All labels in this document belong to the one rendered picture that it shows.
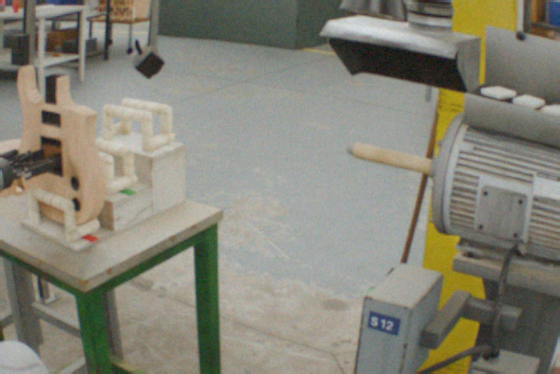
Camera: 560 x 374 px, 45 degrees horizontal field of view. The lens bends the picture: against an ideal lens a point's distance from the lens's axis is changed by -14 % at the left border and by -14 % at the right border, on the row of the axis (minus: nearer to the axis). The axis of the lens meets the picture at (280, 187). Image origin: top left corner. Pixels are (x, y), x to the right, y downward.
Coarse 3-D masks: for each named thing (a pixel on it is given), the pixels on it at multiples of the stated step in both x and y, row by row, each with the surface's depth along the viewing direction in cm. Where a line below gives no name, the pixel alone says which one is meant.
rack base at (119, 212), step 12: (144, 192) 202; (108, 204) 192; (120, 204) 194; (132, 204) 198; (144, 204) 203; (108, 216) 193; (120, 216) 195; (132, 216) 199; (144, 216) 204; (108, 228) 195; (120, 228) 196
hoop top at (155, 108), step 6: (126, 102) 216; (132, 102) 215; (138, 102) 214; (144, 102) 213; (150, 102) 212; (132, 108) 215; (138, 108) 214; (144, 108) 212; (150, 108) 211; (156, 108) 210; (162, 108) 209; (168, 108) 208; (156, 114) 211
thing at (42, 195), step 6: (30, 192) 190; (36, 192) 189; (42, 192) 188; (48, 192) 188; (36, 198) 190; (42, 198) 187; (48, 198) 186; (54, 198) 185; (60, 198) 184; (54, 204) 185; (60, 204) 183; (66, 204) 182; (72, 204) 183
